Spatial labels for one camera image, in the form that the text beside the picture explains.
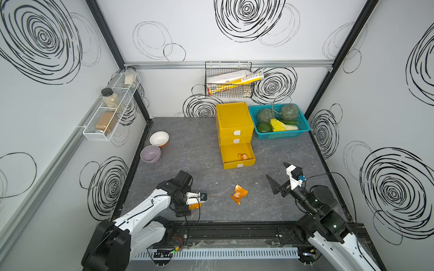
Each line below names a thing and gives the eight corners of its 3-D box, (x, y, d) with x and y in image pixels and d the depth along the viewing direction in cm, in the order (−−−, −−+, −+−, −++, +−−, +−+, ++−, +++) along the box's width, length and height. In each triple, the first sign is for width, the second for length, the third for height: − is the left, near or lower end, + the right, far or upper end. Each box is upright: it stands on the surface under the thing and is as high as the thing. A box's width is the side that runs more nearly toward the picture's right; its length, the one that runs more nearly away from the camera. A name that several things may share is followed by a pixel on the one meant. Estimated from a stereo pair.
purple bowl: (141, 165, 99) (137, 159, 94) (146, 150, 105) (143, 145, 100) (160, 165, 99) (157, 159, 94) (164, 150, 105) (161, 145, 100)
